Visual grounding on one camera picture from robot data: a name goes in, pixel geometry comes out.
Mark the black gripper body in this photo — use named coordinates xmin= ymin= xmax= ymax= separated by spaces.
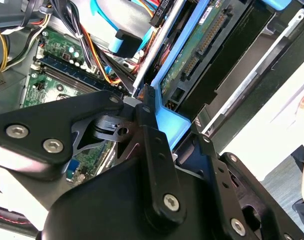
xmin=40 ymin=156 xmax=226 ymax=240

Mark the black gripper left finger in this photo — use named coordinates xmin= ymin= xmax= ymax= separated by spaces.
xmin=0 ymin=84 xmax=187 ymax=226

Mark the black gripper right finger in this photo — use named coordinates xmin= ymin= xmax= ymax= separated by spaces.
xmin=196 ymin=133 xmax=304 ymax=240

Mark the hard disk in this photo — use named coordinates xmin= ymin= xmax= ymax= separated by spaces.
xmin=151 ymin=0 xmax=292 ymax=151

